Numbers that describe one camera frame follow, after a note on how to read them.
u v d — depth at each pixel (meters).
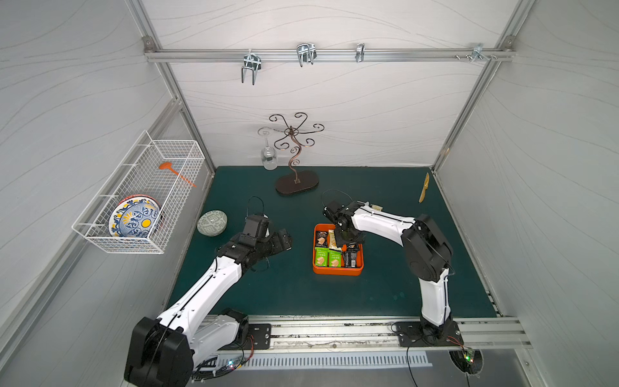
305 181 1.15
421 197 1.11
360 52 0.78
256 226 0.63
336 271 0.86
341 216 0.70
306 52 0.77
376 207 1.05
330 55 0.78
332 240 0.92
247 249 0.58
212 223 0.98
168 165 0.78
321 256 0.88
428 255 0.52
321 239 0.93
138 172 0.69
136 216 0.62
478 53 0.76
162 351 0.38
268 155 0.95
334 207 0.77
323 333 0.75
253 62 0.78
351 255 0.88
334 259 0.87
